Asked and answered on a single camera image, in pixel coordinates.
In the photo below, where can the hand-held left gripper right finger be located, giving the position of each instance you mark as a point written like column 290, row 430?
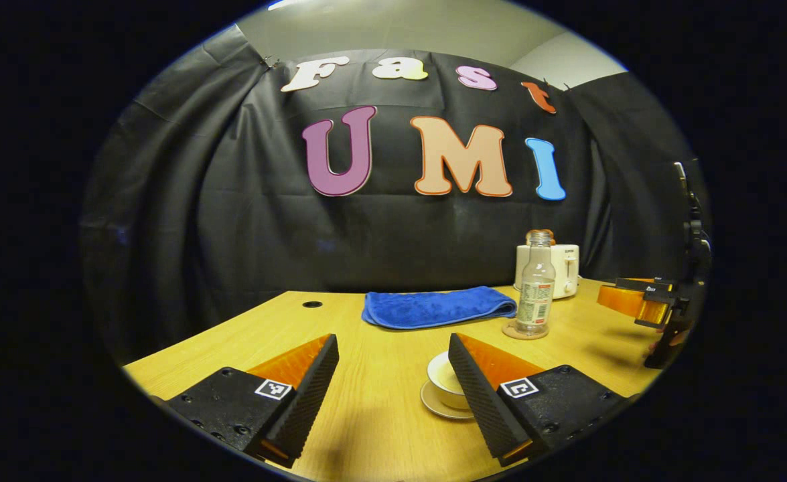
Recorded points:
column 477, row 391

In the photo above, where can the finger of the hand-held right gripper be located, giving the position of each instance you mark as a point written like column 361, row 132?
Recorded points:
column 641, row 284
column 631, row 304

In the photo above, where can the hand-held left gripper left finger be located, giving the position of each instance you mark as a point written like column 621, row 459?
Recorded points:
column 313, row 388

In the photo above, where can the white teacup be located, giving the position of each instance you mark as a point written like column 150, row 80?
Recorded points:
column 441, row 393

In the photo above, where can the round cork coaster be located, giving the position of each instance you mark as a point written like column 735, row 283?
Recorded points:
column 510, row 331

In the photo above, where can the clear water bottle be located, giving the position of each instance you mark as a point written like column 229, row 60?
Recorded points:
column 537, row 301

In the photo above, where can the white saucer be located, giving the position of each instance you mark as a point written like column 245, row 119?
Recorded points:
column 437, row 408

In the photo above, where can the white toaster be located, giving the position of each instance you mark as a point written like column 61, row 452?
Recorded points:
column 567, row 268

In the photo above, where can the blue towel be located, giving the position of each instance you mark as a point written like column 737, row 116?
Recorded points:
column 433, row 308

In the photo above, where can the bread slice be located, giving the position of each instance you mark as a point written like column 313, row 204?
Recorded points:
column 550, row 236

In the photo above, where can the black backdrop cloth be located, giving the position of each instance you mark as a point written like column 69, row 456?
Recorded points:
column 232, row 221

